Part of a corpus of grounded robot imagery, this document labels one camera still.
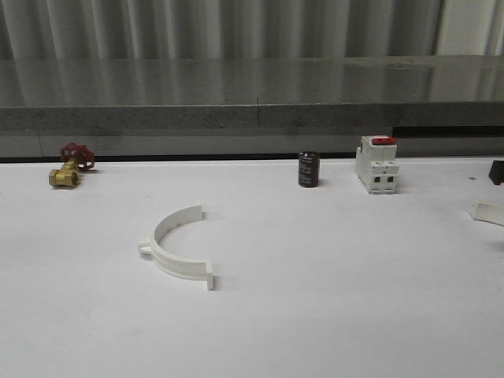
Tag black gripper part edge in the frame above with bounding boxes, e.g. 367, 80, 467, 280
488, 160, 504, 186

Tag white half-ring clamp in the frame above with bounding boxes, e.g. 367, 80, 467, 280
137, 203, 214, 291
469, 200, 504, 226

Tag black cylindrical capacitor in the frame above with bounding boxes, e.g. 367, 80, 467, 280
298, 151, 320, 188

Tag grey stone ledge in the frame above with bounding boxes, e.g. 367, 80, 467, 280
1, 56, 503, 137

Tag brass valve red handwheel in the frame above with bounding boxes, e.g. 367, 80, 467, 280
48, 143, 95, 187

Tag white circuit breaker red switch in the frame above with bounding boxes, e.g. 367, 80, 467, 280
355, 135, 398, 195

